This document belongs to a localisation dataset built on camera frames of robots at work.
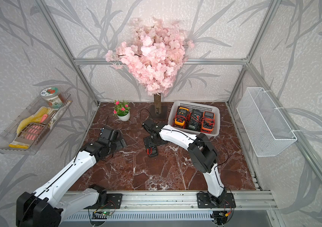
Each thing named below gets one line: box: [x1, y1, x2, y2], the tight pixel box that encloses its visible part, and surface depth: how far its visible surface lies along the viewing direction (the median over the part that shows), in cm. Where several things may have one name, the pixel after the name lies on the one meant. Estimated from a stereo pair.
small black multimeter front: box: [187, 108, 204, 132], surface depth 95 cm
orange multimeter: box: [200, 111, 215, 134], surface depth 96 cm
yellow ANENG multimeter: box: [172, 105, 190, 129], surface depth 96 cm
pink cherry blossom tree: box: [105, 17, 195, 115], surface depth 72 cm
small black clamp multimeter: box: [146, 145, 159, 158], surface depth 91 cm
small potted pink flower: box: [113, 99, 131, 122], surface depth 101 cm
